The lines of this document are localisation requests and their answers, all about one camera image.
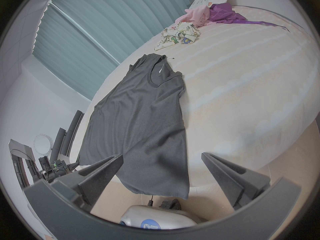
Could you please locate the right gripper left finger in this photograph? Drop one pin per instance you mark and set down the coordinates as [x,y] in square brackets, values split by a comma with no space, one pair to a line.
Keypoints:
[98,181]

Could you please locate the dark grey chest of drawers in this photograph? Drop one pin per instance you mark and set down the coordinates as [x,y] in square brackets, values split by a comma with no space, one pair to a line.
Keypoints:
[75,131]

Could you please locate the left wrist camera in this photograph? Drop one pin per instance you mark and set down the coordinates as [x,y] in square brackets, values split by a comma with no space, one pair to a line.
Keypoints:
[44,165]

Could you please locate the blue-green curtain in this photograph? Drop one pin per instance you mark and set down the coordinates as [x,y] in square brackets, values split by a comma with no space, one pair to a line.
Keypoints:
[70,59]
[125,14]

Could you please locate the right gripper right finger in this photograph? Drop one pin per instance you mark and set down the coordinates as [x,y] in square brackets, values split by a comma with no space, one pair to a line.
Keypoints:
[222,179]

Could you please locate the bed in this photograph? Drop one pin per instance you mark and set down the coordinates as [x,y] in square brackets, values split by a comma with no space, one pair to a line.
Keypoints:
[237,84]

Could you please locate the round wall mirror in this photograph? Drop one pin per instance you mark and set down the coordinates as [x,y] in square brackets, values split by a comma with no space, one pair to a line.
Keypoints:
[42,144]

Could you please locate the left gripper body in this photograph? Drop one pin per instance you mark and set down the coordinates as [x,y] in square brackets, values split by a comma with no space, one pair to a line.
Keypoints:
[60,169]

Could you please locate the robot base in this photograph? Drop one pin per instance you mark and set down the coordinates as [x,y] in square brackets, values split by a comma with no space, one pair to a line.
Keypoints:
[160,216]

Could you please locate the cream printed garment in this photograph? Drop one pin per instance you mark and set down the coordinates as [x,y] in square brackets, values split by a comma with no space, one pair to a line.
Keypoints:
[177,35]

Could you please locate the pink garment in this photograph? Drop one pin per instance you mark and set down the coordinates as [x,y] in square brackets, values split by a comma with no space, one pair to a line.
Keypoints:
[195,15]

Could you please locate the black sleeveless top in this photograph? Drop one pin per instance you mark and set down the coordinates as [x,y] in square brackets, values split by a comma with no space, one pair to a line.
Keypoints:
[140,124]

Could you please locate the purple satin garment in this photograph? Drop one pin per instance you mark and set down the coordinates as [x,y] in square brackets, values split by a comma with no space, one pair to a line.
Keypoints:
[222,12]

